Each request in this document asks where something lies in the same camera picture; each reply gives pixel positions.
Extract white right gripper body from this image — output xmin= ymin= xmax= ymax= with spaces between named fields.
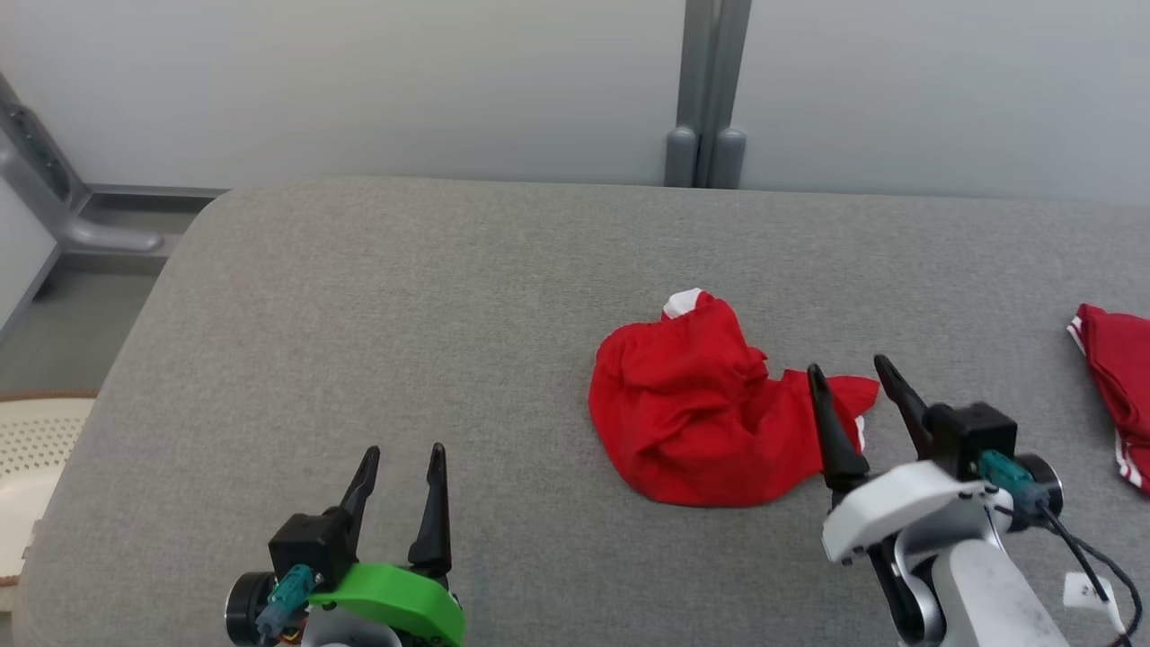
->
xmin=822 ymin=454 xmax=1066 ymax=565

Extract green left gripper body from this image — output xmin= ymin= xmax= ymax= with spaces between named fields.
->
xmin=225 ymin=563 xmax=466 ymax=647

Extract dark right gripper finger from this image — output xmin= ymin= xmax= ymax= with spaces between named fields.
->
xmin=806 ymin=363 xmax=871 ymax=493
xmin=872 ymin=354 xmax=937 ymax=461

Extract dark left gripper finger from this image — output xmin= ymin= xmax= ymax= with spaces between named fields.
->
xmin=408 ymin=442 xmax=453 ymax=579
xmin=338 ymin=446 xmax=382 ymax=542

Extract red shorts with white waistband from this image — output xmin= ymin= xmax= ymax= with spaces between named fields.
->
xmin=588 ymin=288 xmax=881 ymax=509

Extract red shirt with white sleeves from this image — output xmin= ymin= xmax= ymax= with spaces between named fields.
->
xmin=1067 ymin=304 xmax=1150 ymax=495

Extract cream perforated laundry basket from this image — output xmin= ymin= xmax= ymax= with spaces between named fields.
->
xmin=0 ymin=392 xmax=98 ymax=587

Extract teal right camera connector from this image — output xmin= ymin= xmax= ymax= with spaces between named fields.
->
xmin=977 ymin=449 xmax=1050 ymax=515

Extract teal camera connector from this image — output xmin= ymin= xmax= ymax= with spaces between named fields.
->
xmin=256 ymin=564 xmax=315 ymax=641
xmin=977 ymin=449 xmax=1050 ymax=515

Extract teal left camera connector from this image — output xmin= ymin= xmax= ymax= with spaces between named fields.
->
xmin=256 ymin=564 xmax=315 ymax=641

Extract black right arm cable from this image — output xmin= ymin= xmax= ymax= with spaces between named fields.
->
xmin=997 ymin=503 xmax=1144 ymax=647

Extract white cable tag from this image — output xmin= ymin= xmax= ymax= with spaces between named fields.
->
xmin=1062 ymin=571 xmax=1126 ymax=634

